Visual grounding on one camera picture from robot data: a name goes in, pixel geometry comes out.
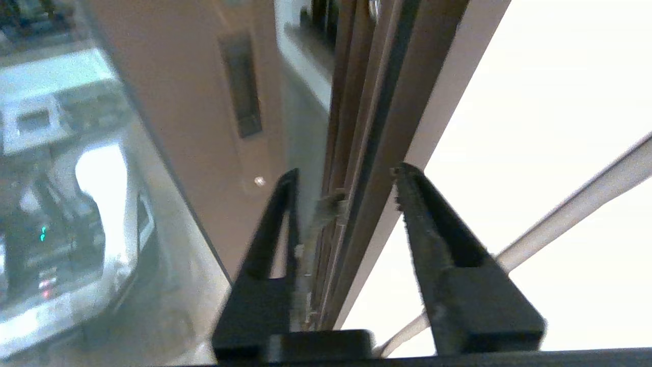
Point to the grey stone window sill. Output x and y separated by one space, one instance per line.
308 56

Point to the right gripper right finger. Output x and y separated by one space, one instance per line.
468 295

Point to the pale wall trim strip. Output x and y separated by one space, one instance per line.
586 196

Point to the dark brown door jamb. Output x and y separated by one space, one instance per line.
402 127

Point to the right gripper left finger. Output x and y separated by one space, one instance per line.
265 295

